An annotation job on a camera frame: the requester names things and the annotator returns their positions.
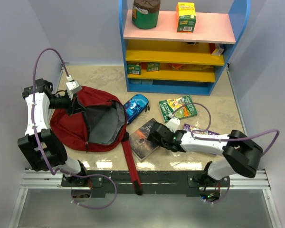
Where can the green brown canister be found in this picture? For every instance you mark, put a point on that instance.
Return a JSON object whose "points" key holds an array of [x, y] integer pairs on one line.
{"points": [[145, 13]]}

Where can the orange green box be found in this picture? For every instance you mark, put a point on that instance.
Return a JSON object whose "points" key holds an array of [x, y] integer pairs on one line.
{"points": [[186, 17]]}

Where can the blue colourful shelf unit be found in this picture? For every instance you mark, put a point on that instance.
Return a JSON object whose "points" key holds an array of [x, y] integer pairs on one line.
{"points": [[163, 44]]}

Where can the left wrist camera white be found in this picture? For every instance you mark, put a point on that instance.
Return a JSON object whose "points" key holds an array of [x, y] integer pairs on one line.
{"points": [[72, 86]]}

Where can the small green box left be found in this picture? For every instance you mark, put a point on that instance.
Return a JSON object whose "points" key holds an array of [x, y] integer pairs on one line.
{"points": [[134, 69]]}

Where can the red white small box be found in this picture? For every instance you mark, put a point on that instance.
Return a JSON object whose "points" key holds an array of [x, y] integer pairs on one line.
{"points": [[217, 51]]}

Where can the blue pencil case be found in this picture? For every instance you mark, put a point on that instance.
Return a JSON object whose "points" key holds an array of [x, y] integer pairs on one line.
{"points": [[135, 106]]}

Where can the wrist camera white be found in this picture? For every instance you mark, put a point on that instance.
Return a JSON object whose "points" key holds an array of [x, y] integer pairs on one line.
{"points": [[173, 123], [72, 86]]}

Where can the dark tale of two cities book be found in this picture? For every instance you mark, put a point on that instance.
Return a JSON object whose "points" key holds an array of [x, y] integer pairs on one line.
{"points": [[140, 146]]}

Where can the purple treehouse book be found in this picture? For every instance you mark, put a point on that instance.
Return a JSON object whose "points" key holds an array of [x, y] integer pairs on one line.
{"points": [[202, 131]]}

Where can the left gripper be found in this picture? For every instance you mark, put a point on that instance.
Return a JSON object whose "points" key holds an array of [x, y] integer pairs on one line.
{"points": [[74, 106]]}

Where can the small green box right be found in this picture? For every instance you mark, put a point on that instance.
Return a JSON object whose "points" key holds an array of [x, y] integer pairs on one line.
{"points": [[152, 66]]}

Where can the red backpack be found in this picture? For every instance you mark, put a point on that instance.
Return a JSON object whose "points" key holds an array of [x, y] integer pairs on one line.
{"points": [[100, 128]]}

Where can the orange snack packet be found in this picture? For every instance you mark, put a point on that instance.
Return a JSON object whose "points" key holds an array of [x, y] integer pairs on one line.
{"points": [[176, 66]]}

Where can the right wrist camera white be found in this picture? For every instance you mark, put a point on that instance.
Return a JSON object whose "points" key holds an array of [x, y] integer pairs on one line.
{"points": [[173, 123]]}

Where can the green treehouse book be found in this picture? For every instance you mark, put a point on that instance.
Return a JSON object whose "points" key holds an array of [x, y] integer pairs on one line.
{"points": [[181, 107]]}

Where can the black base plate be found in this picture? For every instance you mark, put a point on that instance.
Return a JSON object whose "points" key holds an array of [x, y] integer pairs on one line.
{"points": [[189, 183]]}

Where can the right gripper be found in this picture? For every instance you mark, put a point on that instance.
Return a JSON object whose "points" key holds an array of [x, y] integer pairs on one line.
{"points": [[164, 126]]}

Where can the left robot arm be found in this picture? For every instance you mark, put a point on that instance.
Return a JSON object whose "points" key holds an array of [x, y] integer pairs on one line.
{"points": [[40, 146]]}

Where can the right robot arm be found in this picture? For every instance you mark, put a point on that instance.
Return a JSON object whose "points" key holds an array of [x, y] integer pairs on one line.
{"points": [[239, 156]]}

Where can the small green box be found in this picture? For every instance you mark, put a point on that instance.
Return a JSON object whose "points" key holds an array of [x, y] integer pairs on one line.
{"points": [[152, 66], [134, 69]]}

